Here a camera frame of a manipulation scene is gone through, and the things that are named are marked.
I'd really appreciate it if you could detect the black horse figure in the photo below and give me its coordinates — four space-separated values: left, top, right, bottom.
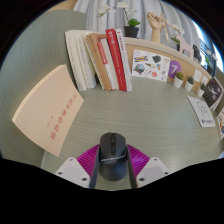
192 44 203 61

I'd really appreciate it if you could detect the purple round number sticker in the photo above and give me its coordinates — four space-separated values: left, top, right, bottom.
167 60 183 80

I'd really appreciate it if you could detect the white book red spine label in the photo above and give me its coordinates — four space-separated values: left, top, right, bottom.
96 38 120 91

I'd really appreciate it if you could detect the pink horse figure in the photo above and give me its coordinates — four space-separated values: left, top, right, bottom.
175 33 194 59

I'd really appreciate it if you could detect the green desk partition panel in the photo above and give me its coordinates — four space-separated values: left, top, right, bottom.
0 9 88 168

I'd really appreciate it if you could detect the grey curtain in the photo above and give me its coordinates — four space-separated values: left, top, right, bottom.
73 0 201 44

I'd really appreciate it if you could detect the window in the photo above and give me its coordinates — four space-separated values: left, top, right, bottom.
196 19 221 64

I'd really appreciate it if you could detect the black cover book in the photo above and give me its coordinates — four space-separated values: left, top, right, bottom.
201 77 224 109

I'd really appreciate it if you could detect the white sticker sheet card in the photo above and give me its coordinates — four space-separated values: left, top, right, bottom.
131 49 171 83

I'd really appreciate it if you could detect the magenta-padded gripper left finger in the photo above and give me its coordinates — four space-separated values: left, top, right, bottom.
54 143 102 190

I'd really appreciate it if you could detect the wooden artist mannequin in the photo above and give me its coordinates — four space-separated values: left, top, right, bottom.
162 13 178 41

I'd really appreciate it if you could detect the wooden desk shelf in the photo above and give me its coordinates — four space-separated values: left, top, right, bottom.
123 36 218 98

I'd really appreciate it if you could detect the beige book with red text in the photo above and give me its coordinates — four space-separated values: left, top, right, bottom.
11 63 85 158

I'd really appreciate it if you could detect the small succulent in white pot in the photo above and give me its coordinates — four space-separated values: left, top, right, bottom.
184 76 195 92
199 82 208 98
172 71 185 89

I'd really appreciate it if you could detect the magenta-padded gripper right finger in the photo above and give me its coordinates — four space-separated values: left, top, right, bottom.
125 143 171 190

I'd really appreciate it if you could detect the tan paperback book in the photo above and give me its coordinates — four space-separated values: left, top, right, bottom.
83 32 113 92

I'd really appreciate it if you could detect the wooden hand model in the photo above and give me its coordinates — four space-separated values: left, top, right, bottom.
146 11 167 44

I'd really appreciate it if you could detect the thick white book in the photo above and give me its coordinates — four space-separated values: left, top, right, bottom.
64 29 88 92

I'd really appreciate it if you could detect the black computer mouse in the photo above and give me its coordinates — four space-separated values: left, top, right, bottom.
98 131 129 182

